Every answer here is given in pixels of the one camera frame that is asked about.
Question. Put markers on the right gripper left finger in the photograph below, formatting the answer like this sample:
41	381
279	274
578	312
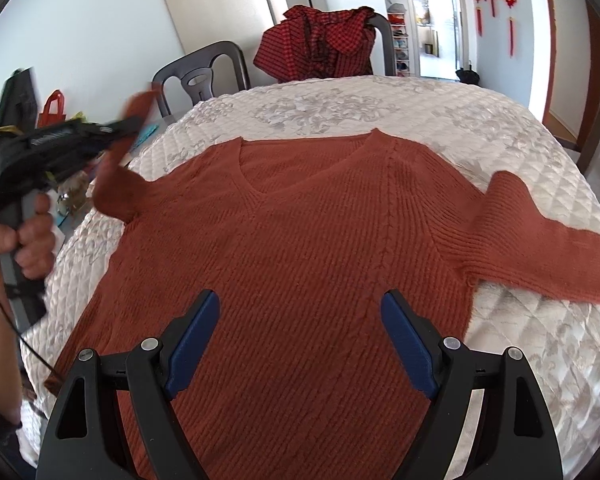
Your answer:
157	370

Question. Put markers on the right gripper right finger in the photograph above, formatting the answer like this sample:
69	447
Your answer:
442	369

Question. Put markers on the rust orange knit sweater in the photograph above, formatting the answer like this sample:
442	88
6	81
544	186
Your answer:
300	239

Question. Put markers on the person's left hand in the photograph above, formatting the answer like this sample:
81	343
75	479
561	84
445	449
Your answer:
33	242

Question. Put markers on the red gift bag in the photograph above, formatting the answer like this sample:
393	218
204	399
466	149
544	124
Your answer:
53	111

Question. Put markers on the white quilted table cover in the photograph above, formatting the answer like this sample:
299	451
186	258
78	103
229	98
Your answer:
477	131

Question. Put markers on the grey plastic chair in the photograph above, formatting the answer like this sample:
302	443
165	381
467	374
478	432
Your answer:
195	73

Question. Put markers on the red checkered garment on chair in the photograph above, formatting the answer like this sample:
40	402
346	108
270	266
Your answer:
310	43

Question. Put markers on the chair under red garment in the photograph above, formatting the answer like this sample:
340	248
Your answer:
386	37

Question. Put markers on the shoe rack shelf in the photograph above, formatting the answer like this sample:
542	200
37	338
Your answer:
396	14

